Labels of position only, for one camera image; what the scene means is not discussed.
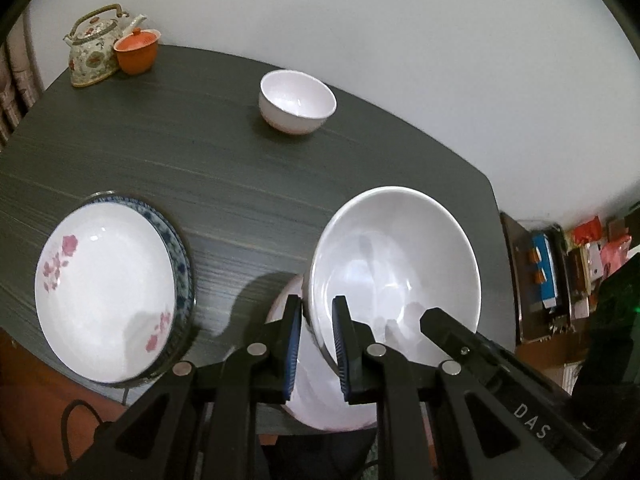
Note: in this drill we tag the white bowl with cartoon print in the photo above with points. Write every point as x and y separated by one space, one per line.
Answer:
310 400

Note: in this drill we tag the beige striped cloth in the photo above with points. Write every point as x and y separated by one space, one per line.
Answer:
17 85

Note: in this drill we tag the white plate with pink flowers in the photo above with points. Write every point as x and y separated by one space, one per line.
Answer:
105 290

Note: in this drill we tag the orange lidded cup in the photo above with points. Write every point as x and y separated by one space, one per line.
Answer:
136 52

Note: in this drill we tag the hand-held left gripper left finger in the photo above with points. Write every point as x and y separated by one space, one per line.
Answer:
295 350

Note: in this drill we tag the pink plastic bag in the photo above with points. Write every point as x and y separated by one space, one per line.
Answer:
616 257

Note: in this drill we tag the red packet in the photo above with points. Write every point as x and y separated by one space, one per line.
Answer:
587 230

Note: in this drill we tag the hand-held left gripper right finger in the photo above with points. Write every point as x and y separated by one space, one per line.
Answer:
340 355

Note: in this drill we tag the floral ceramic teapot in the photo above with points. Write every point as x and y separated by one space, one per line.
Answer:
92 55

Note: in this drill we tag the blue box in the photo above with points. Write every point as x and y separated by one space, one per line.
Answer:
545 270

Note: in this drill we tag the dark clothing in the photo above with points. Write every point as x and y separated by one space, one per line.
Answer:
320 455

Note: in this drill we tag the brown box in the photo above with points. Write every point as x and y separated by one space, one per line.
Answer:
577 285

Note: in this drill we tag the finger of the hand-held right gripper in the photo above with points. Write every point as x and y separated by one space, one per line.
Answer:
500 365

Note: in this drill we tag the plain white bowl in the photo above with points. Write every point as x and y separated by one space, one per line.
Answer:
395 260

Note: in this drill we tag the pink bowl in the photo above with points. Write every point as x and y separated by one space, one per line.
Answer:
297 102

